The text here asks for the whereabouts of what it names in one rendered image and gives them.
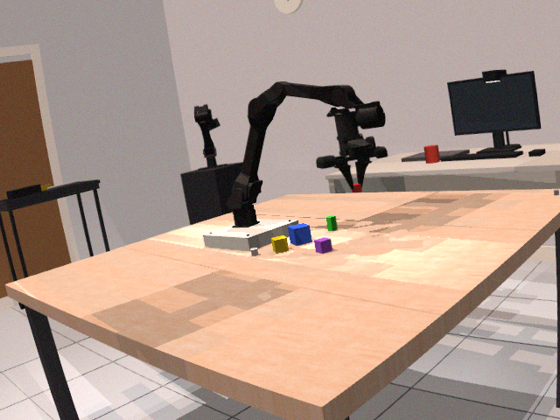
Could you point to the purple block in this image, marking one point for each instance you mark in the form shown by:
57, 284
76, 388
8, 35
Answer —
323, 245

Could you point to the yellow block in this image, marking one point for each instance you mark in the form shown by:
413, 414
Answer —
279, 244

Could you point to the blue block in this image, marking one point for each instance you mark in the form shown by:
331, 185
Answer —
300, 234

